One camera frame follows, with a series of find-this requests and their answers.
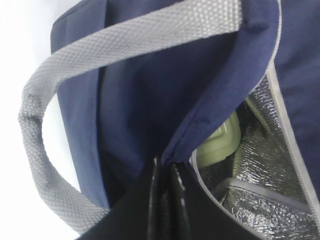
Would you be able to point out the green lidded glass container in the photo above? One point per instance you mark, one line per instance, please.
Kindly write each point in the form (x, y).
(224, 141)

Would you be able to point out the navy blue lunch bag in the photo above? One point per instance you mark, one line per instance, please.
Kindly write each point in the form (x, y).
(131, 80)

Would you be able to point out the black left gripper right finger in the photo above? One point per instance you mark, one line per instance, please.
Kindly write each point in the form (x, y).
(189, 214)

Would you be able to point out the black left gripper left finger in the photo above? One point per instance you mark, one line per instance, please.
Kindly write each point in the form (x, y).
(136, 215)

